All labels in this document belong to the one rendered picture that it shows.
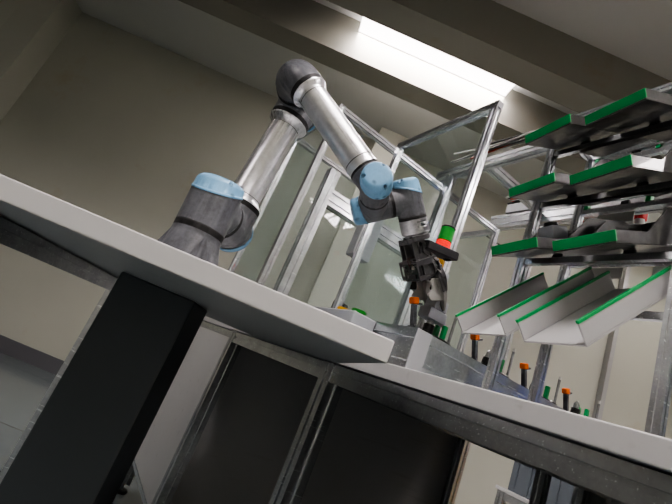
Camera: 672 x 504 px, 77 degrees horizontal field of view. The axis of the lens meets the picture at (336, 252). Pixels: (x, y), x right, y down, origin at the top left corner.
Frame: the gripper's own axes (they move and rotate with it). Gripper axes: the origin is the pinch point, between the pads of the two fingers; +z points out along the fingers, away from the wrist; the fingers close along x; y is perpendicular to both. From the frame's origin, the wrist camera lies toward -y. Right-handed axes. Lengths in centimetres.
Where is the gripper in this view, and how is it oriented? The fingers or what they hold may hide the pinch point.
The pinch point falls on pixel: (437, 304)
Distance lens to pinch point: 120.1
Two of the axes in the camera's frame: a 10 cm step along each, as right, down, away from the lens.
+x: 5.1, -0.6, -8.6
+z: 2.2, 9.7, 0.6
